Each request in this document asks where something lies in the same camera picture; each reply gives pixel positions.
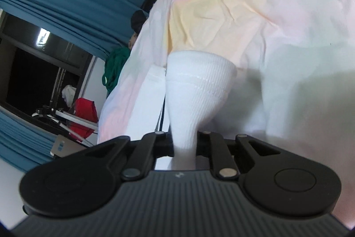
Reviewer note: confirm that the white hanging garment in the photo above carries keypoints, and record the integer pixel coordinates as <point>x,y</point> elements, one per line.
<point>68,95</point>

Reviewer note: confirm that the white pants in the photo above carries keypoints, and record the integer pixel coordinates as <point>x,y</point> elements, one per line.
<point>194,92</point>

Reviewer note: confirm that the black and beige chair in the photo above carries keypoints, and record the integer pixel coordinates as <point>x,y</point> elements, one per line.
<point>65,146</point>

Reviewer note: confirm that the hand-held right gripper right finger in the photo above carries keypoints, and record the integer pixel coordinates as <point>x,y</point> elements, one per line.
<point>215,151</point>

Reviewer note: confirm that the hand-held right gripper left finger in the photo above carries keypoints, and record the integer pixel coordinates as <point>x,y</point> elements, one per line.
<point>151,148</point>

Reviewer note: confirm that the garment steamer stand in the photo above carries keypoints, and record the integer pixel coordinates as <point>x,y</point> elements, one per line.
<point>66,117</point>

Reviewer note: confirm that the dark garment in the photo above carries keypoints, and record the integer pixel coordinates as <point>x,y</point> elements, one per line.
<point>138,21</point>

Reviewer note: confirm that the dark framed window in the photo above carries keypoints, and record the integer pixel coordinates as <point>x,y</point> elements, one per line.
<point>36,67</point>

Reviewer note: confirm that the red garment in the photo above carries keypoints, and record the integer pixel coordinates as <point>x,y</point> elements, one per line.
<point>84,114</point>

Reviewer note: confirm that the pastel tie-dye blanket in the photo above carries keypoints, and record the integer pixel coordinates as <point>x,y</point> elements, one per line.
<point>249,17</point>

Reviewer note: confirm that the green garment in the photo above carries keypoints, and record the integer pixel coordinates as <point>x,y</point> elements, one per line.
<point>115,70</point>

